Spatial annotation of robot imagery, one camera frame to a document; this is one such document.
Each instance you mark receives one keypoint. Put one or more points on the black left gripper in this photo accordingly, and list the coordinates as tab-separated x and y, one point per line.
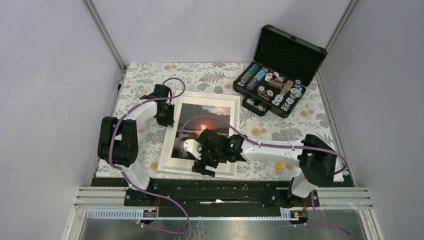
169	120

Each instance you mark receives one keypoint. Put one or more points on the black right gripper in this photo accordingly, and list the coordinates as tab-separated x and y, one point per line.
199	168

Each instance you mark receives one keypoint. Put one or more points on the yellow handled screwdriver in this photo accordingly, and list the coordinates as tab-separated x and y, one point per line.
279	165

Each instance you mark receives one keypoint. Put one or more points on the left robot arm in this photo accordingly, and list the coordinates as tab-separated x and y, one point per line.
118	141

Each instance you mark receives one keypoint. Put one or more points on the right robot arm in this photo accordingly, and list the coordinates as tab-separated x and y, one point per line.
316	160

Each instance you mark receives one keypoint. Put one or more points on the sunset landscape photo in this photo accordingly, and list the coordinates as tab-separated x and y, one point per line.
216	118

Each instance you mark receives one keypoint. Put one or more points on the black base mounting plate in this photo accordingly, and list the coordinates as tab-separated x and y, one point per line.
208	198

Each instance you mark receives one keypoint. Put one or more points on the black poker chip case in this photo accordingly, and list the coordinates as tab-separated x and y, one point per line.
283	66

